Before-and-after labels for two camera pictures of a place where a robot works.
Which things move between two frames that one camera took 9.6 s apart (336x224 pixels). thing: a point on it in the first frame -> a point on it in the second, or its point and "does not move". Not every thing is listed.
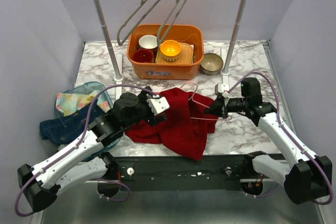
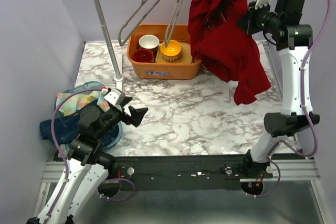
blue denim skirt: [70, 129] does not move
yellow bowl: [170, 50] does not move
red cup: [144, 55] does not move
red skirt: [185, 128] -> [221, 48]
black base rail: [184, 173] does not move
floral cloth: [66, 102] does not move
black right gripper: [218, 107] -> [247, 23]
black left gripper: [151, 120] -> [137, 115]
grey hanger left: [142, 2] does not move
